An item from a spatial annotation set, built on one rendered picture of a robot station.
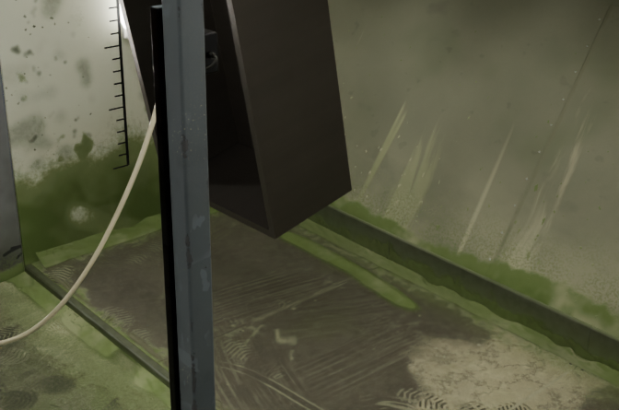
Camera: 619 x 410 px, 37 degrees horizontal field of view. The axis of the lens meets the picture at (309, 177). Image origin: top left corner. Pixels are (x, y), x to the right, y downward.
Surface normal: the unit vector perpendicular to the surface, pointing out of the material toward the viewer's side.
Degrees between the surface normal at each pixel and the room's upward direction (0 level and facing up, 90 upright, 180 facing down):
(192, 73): 90
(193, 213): 90
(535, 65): 57
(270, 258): 0
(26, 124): 90
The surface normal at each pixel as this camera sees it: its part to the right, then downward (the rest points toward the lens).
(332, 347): 0.01, -0.92
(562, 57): -0.62, -0.30
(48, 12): 0.66, 0.29
